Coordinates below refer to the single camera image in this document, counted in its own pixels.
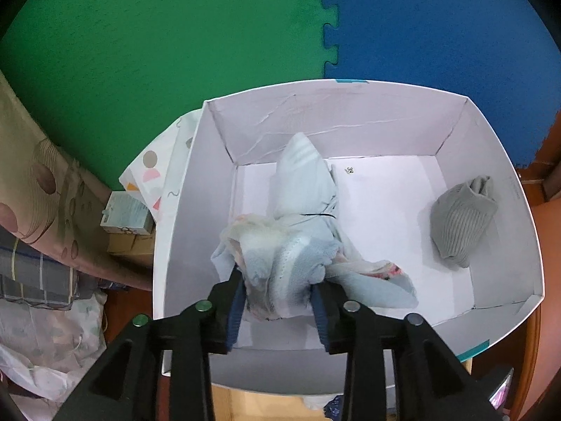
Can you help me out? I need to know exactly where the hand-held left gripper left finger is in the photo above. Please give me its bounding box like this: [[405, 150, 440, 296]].
[[55, 269, 246, 421]]

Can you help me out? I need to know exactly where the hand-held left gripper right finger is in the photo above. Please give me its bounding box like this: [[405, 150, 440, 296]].
[[309, 278, 505, 421]]

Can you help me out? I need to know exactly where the white floral underwear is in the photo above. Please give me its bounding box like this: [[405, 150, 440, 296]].
[[210, 213, 410, 321]]

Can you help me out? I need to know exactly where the light blue sock bundle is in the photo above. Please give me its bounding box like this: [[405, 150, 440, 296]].
[[210, 132, 419, 321]]

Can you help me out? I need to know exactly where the white cardboard box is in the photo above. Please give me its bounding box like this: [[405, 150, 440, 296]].
[[151, 79, 545, 397]]

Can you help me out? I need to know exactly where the brown cardboard box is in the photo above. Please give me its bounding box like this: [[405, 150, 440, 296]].
[[107, 232, 156, 256]]

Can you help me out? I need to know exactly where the small light blue box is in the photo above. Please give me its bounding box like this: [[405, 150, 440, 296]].
[[100, 191, 156, 236]]

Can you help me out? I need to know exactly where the white patterned cloth cover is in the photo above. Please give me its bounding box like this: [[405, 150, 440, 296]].
[[118, 112, 204, 224]]

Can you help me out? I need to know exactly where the grey rolled sock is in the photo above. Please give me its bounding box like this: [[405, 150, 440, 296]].
[[430, 175, 499, 269]]

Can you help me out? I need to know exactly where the white sheer floral fabric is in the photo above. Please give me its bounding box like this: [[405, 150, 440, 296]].
[[0, 292, 108, 402]]

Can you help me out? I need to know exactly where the grey plaid blanket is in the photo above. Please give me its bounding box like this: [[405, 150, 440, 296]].
[[0, 228, 97, 312]]

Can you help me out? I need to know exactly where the green foam mat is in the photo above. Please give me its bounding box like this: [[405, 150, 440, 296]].
[[0, 0, 342, 185]]

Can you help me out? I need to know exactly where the blue foam mat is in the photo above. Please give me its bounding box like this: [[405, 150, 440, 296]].
[[322, 0, 561, 169]]

